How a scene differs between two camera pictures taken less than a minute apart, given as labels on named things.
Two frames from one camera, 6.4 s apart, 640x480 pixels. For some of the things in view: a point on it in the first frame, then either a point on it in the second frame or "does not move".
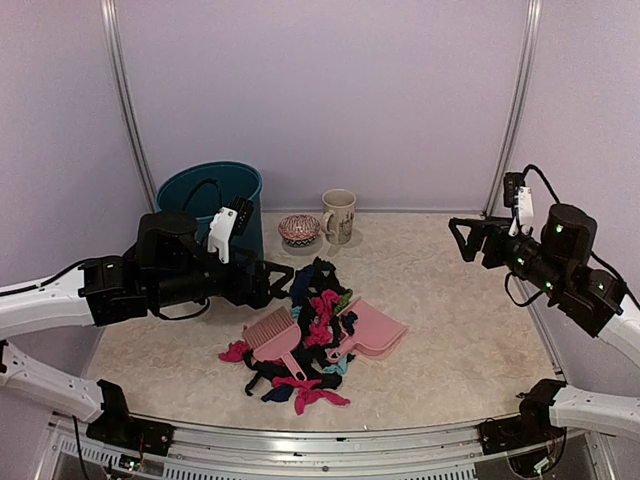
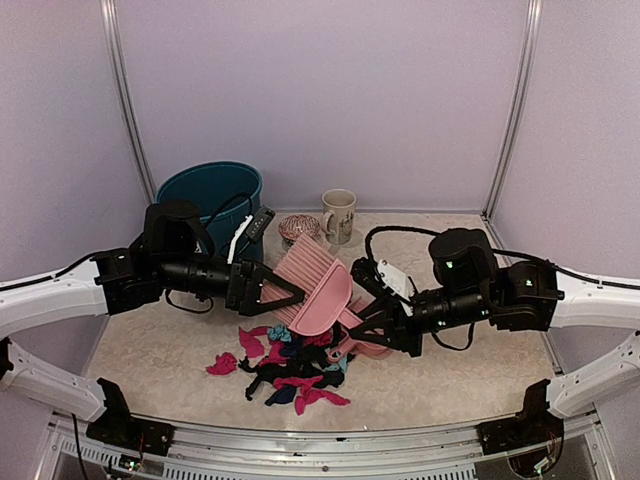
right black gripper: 482,228 -> 401,335
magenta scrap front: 308,392 does not move
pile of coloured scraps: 317,296 does not move
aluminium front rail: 235,451 does not move
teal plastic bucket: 200,190 does not move
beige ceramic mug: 337,220 does not move
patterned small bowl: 299,230 does not move
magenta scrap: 235,352 -> 225,364
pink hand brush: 273,338 -> 327,284
